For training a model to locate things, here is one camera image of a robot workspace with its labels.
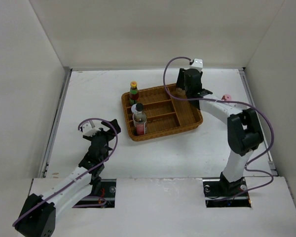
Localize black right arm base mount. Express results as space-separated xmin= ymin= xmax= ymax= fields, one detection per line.
xmin=203 ymin=177 xmax=251 ymax=208

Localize yellow-capped green-label sauce bottle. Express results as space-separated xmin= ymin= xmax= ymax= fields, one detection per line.
xmin=129 ymin=81 xmax=139 ymax=105

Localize dark soy sauce bottle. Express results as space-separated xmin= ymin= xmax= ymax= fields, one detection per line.
xmin=133 ymin=103 xmax=147 ymax=136

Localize black-capped pepper grinder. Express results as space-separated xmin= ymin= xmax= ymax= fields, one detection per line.
xmin=176 ymin=87 xmax=186 ymax=99

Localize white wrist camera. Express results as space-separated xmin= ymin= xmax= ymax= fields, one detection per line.
xmin=79 ymin=120 xmax=100 ymax=137
xmin=189 ymin=58 xmax=203 ymax=72

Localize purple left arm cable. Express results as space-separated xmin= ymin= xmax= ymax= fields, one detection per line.
xmin=11 ymin=118 xmax=118 ymax=228

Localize woven wicker divided basket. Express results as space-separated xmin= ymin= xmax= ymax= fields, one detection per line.
xmin=121 ymin=86 xmax=203 ymax=142

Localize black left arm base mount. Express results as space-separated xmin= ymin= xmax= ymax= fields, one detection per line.
xmin=74 ymin=179 xmax=117 ymax=208

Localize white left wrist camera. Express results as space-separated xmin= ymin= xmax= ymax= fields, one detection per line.
xmin=79 ymin=120 xmax=100 ymax=137

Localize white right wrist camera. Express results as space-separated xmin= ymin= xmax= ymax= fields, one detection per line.
xmin=189 ymin=58 xmax=203 ymax=72

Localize pink-capped spice shaker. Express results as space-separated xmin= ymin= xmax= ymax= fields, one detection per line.
xmin=222 ymin=94 xmax=232 ymax=101

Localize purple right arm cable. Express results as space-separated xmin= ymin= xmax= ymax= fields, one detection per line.
xmin=162 ymin=56 xmax=278 ymax=198

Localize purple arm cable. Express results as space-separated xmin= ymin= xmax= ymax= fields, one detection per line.
xmin=162 ymin=56 xmax=278 ymax=198
xmin=11 ymin=118 xmax=118 ymax=228

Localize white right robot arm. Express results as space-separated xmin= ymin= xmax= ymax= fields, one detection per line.
xmin=176 ymin=69 xmax=263 ymax=196

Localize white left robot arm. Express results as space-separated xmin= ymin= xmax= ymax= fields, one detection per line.
xmin=12 ymin=118 xmax=121 ymax=237

